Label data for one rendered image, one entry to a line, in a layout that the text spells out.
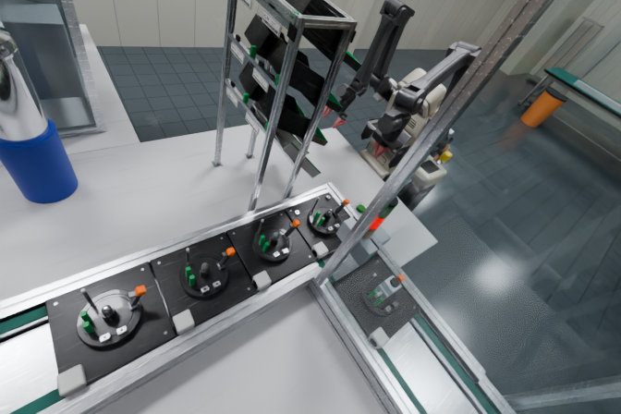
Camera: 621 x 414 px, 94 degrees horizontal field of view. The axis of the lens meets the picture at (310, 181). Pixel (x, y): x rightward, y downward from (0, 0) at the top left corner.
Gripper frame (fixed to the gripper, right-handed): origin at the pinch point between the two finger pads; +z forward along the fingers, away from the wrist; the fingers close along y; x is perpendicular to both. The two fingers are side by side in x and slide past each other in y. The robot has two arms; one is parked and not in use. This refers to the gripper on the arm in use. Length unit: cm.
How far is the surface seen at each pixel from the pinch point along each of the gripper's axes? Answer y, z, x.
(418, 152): 25, -33, -37
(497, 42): 24, -55, -38
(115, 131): -80, 39, -73
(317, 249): 14.2, 26.1, -29.5
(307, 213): -1.6, 27.7, -22.5
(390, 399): 63, 32, -35
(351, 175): -18.0, 37.1, 23.8
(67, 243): -29, 41, -98
